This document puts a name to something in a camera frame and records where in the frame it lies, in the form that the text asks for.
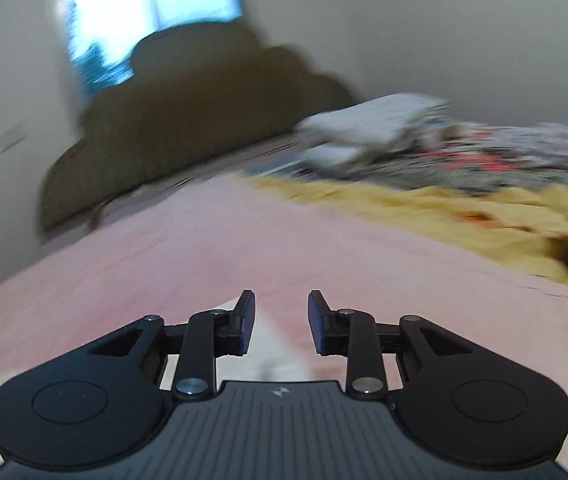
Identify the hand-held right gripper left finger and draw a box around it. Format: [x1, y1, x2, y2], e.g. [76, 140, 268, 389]
[86, 289, 257, 402]

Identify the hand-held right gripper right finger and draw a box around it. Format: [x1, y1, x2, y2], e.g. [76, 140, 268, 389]
[307, 289, 481, 403]

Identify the white towel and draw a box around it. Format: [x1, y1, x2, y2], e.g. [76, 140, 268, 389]
[0, 298, 315, 476]

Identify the pink bed sheet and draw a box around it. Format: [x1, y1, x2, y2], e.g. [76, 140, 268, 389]
[0, 175, 568, 480]

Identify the yellow cloth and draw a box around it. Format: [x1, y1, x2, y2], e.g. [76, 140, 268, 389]
[251, 176, 568, 288]

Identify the white folded quilt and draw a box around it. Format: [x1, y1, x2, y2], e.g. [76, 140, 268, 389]
[298, 92, 454, 179]

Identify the olive green padded headboard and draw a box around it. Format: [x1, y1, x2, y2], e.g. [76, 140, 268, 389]
[38, 20, 355, 243]

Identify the floral printed blanket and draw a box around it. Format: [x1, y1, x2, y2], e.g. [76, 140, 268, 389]
[309, 122, 568, 201]

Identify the window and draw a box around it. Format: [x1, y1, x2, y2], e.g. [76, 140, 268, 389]
[46, 0, 245, 102]

